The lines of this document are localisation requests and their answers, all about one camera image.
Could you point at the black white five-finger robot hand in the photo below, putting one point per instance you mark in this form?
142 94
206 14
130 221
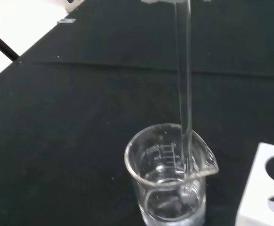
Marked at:
157 1

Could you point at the small clear glass beaker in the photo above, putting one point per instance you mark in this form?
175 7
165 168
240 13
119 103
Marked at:
170 179

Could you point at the white test tube rack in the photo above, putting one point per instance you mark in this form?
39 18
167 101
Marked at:
264 188

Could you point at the clear tape strip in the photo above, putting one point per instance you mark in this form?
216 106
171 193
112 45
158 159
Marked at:
66 21

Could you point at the black bench cloth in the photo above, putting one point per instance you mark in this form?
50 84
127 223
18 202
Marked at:
104 106

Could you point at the black tripod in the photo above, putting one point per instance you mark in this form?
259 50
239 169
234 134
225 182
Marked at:
0 42

